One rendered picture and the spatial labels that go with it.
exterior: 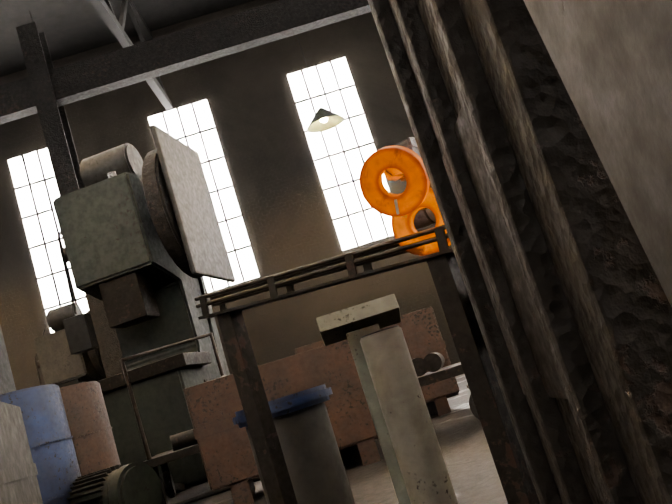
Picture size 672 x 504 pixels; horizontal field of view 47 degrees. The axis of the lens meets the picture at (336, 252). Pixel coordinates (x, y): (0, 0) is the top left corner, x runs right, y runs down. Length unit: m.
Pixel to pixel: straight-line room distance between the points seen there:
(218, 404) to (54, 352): 7.75
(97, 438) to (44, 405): 0.59
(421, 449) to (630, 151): 1.57
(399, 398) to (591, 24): 1.58
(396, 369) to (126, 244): 4.77
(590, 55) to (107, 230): 6.24
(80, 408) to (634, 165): 4.46
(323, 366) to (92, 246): 3.31
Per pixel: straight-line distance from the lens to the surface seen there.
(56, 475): 4.41
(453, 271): 1.73
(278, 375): 3.93
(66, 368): 11.49
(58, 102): 11.04
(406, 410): 2.10
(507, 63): 0.90
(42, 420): 4.42
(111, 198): 6.76
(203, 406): 3.93
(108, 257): 6.72
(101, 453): 4.93
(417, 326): 5.55
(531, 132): 0.88
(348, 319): 2.26
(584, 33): 0.64
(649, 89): 0.57
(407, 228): 1.77
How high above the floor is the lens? 0.42
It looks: 9 degrees up
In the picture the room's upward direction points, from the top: 18 degrees counter-clockwise
